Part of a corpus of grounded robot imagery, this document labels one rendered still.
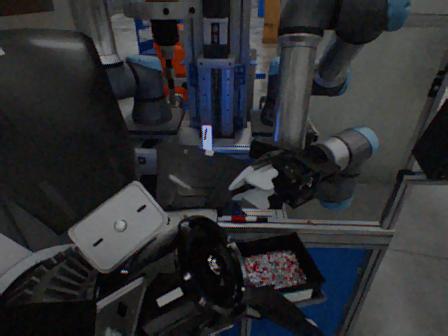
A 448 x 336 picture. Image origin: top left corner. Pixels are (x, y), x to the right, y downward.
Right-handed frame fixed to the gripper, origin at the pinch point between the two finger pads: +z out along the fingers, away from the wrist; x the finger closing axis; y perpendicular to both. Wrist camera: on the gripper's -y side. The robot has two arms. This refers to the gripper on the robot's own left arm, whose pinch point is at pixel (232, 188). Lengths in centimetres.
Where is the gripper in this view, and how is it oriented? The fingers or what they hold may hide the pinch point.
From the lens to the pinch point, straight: 49.6
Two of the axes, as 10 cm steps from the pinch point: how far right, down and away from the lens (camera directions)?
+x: -0.6, 7.9, 6.1
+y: 5.7, 5.3, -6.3
